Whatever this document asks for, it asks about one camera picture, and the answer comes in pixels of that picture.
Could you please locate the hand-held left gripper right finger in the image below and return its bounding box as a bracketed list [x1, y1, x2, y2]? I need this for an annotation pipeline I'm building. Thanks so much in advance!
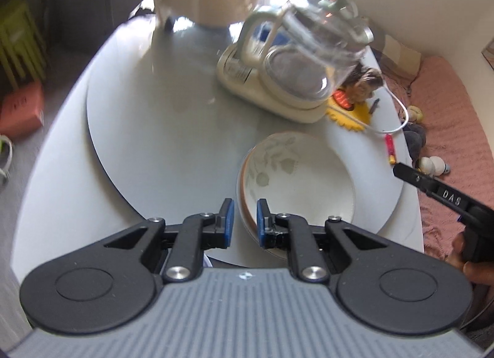
[256, 198, 388, 285]

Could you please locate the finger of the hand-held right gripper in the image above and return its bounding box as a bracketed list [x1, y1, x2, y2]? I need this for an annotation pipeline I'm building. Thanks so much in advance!
[393, 162, 432, 192]

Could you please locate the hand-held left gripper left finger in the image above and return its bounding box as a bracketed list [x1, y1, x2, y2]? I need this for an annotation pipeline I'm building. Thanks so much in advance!
[102, 198, 235, 284]

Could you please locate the leaf pattern plate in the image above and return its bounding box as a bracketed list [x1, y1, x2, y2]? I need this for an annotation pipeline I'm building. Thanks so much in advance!
[241, 132, 356, 258]

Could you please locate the person's right hand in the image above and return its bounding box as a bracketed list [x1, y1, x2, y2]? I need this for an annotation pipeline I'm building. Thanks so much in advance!
[451, 231, 494, 286]

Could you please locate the white penguin plush toy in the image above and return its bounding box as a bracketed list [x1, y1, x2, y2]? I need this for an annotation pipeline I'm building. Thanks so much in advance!
[419, 155, 451, 176]

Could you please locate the pink lighter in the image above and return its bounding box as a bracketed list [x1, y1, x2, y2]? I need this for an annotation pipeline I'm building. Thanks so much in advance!
[385, 134, 397, 166]

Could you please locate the dark plush toy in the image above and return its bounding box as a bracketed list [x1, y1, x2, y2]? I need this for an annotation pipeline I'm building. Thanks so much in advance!
[403, 122, 428, 162]

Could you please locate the yellow sunflower coaster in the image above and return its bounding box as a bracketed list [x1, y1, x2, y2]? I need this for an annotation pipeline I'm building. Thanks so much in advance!
[326, 90, 374, 132]

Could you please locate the brown figurine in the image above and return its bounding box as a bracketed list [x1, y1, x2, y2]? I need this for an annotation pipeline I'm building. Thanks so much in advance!
[340, 65, 385, 106]

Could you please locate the plaid pillow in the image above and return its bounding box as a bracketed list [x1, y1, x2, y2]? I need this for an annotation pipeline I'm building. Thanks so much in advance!
[372, 36, 422, 78]

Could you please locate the glass turntable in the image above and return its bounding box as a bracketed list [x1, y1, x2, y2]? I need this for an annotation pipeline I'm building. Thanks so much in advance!
[87, 0, 404, 269]

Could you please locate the cream kettle base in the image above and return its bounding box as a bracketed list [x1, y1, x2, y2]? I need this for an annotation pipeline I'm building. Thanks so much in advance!
[215, 43, 329, 124]

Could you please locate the glass kettle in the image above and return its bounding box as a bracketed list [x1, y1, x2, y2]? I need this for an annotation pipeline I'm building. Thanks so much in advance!
[237, 0, 375, 103]

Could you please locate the green-top stool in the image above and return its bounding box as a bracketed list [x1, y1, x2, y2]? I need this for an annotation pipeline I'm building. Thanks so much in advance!
[0, 134, 15, 186]

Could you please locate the orange box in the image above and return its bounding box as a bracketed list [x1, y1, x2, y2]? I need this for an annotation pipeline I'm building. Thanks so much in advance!
[0, 81, 45, 138]

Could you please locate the stack of green stools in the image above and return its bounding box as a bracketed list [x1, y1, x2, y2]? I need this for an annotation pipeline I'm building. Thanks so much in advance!
[0, 0, 48, 89]

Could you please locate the white cable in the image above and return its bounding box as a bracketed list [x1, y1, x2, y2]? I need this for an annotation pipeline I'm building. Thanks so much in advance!
[328, 82, 410, 135]

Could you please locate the leaf wall poster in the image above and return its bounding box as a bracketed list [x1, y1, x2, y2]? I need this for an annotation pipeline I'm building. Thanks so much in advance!
[482, 34, 494, 69]

